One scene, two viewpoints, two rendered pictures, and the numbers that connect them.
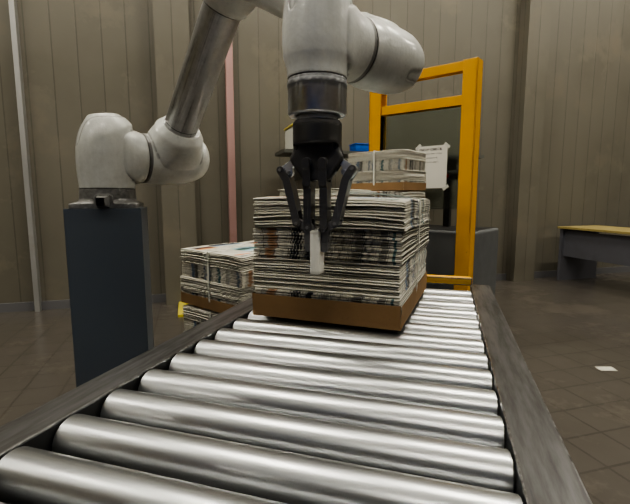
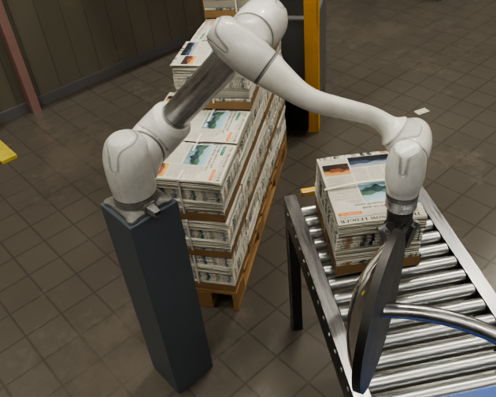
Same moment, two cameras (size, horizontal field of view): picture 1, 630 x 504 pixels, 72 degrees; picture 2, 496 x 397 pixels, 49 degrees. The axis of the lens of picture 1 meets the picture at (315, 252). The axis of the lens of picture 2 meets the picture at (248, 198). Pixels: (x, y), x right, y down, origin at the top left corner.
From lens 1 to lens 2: 1.46 m
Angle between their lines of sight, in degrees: 37
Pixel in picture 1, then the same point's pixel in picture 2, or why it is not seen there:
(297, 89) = (401, 206)
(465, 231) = (312, 24)
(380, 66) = not seen: hidden behind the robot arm
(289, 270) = (358, 251)
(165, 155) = (172, 146)
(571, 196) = not seen: outside the picture
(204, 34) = (227, 75)
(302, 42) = (409, 191)
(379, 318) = (409, 261)
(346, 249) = not seen: hidden behind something
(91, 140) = (132, 170)
